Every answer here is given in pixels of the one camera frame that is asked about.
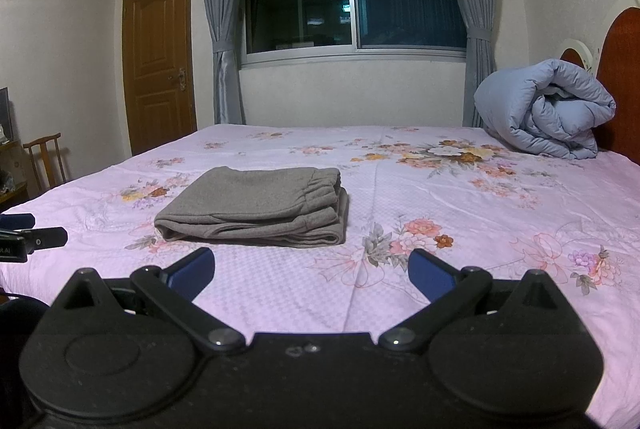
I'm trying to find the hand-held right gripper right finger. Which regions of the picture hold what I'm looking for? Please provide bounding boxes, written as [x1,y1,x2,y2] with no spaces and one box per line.
[377,249,575,355]

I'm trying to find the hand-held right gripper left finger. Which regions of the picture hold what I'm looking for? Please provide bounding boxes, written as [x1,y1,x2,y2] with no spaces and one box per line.
[47,247,247,355]

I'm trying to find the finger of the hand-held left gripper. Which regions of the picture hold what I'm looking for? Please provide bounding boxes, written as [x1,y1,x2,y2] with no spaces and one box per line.
[0,213,37,231]
[20,227,69,255]

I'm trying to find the grey pants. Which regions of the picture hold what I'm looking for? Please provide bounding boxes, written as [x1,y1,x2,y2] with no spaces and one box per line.
[154,166,350,251]

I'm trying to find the cluttered wooden side table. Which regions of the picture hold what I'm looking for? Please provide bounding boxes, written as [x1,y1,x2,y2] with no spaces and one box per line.
[0,140,30,215]

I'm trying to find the wooden chair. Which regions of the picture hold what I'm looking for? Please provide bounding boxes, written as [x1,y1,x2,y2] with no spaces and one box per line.
[22,132,71,192]

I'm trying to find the pink floral bed sheet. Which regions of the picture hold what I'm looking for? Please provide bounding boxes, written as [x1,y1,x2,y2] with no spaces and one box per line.
[0,124,640,429]

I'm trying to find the framed picture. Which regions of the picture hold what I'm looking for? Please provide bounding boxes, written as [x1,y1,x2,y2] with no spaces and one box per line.
[0,86,14,146]

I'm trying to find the blue-grey rolled duvet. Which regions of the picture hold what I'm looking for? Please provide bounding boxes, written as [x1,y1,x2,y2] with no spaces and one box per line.
[473,59,618,160]

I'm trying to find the brown wooden door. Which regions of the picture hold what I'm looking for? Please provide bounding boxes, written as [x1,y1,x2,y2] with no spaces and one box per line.
[122,0,198,156]

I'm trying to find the grey curtain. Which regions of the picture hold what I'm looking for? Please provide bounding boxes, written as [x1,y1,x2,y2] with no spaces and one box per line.
[429,0,503,130]
[196,0,252,126]

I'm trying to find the red-brown wooden headboard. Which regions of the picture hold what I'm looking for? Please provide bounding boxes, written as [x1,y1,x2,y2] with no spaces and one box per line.
[556,0,640,154]

